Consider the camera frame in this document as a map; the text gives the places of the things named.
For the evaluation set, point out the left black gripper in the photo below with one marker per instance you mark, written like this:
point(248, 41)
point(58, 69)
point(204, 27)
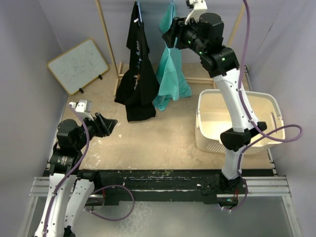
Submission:
point(103, 126)

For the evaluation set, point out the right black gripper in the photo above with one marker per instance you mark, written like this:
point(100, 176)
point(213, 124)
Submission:
point(178, 29)

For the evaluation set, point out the teal t shirt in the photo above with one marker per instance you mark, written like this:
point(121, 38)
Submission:
point(172, 82)

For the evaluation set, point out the light blue wire hanger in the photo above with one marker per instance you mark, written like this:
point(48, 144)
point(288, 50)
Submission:
point(171, 13)

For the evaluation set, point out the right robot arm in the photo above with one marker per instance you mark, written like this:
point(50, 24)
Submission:
point(205, 38)

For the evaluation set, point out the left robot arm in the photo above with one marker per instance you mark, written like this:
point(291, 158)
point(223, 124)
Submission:
point(70, 188)

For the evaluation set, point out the blue hanger of black shirt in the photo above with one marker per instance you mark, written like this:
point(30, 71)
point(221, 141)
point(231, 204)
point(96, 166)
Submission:
point(140, 12)

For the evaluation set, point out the black t shirt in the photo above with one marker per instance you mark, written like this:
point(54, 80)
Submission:
point(139, 86)

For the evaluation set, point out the wooden clothes rack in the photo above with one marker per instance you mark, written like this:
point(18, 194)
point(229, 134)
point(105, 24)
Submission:
point(118, 69)

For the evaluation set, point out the small whiteboard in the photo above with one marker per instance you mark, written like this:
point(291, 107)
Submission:
point(79, 66)

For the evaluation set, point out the white laundry basket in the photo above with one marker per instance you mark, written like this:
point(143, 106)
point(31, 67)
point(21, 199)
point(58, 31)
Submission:
point(213, 118)

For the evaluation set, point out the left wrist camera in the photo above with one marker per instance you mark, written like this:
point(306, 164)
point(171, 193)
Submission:
point(83, 108)

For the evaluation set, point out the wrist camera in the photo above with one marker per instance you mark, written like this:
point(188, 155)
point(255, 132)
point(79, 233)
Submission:
point(198, 8)
point(83, 108)

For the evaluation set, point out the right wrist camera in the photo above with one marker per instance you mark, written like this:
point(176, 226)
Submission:
point(198, 8)

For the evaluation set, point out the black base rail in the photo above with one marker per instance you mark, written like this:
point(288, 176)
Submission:
point(207, 186)

